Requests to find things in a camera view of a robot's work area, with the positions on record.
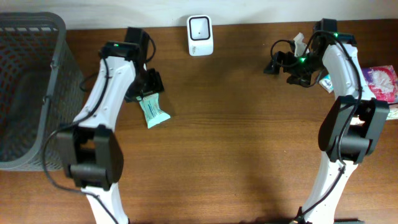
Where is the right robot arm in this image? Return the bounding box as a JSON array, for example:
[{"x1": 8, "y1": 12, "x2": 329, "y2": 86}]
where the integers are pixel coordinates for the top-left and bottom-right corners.
[{"x1": 264, "y1": 30, "x2": 389, "y2": 223}]

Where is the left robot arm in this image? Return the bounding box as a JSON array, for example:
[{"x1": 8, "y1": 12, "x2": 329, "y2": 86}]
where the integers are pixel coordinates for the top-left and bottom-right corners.
[{"x1": 55, "y1": 41, "x2": 163, "y2": 223}]

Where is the teal Kleenex tissue pack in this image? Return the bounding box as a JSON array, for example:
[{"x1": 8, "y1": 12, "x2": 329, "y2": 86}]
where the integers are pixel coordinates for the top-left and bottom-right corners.
[{"x1": 318, "y1": 74, "x2": 333, "y2": 93}]

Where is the white barcode scanner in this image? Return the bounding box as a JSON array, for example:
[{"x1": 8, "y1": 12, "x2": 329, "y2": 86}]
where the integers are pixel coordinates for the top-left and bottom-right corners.
[{"x1": 187, "y1": 15, "x2": 214, "y2": 57}]

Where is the grey plastic mesh basket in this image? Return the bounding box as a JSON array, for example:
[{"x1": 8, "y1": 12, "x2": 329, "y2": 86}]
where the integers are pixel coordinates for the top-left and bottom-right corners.
[{"x1": 1, "y1": 12, "x2": 84, "y2": 171}]

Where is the mint toilet wipes pack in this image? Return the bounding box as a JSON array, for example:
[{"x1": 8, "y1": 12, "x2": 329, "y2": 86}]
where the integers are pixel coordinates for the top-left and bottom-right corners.
[{"x1": 137, "y1": 93, "x2": 171, "y2": 129}]

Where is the white tube with tan cap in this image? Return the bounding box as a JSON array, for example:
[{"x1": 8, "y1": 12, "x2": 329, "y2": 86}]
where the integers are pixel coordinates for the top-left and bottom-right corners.
[{"x1": 386, "y1": 104, "x2": 398, "y2": 120}]

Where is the red purple tissue pack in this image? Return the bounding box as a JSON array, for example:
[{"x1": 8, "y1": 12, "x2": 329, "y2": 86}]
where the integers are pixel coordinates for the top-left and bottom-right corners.
[{"x1": 362, "y1": 65, "x2": 397, "y2": 103}]

